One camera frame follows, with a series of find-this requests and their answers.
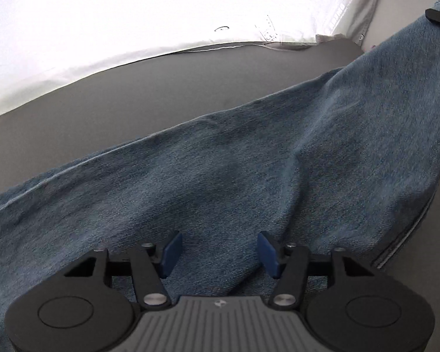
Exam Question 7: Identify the blue denim jeans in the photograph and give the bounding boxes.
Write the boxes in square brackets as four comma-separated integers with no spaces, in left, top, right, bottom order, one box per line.
[0,0,440,352]

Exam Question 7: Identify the white printed sheet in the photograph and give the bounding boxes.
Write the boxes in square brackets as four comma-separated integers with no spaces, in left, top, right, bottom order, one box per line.
[0,0,385,123]

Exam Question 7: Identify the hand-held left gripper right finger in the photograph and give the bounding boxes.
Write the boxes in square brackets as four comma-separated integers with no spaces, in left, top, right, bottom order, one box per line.
[256,230,375,310]

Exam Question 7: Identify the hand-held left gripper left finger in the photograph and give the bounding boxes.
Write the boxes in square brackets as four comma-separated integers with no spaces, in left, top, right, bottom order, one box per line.
[63,230,183,309]

